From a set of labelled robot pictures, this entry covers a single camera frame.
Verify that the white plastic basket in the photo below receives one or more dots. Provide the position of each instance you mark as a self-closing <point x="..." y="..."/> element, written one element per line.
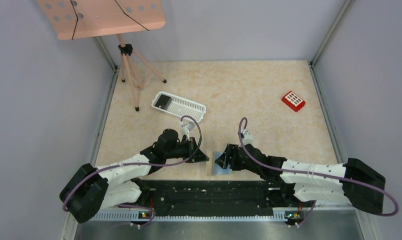
<point x="180" y="107"/>

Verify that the red toy brick block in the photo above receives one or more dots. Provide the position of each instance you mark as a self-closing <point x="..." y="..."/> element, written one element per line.
<point x="293" y="101"/>

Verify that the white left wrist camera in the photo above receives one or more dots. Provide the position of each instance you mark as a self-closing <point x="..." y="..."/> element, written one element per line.
<point x="186" y="128"/>

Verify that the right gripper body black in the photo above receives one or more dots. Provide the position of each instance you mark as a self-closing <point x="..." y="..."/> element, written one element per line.
<point x="237" y="163"/>

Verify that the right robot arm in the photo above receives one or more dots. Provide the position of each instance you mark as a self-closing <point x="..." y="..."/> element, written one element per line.
<point x="353" y="183"/>

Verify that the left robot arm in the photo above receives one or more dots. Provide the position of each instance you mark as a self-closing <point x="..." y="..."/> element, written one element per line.
<point x="92" y="189"/>

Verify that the pink music stand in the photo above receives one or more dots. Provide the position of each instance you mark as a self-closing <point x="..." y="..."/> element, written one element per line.
<point x="80" y="19"/>

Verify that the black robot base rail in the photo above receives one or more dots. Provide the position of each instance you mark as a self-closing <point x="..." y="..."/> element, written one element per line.
<point x="216" y="198"/>

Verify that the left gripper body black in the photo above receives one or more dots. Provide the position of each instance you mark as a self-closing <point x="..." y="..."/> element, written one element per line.
<point x="187" y="148"/>

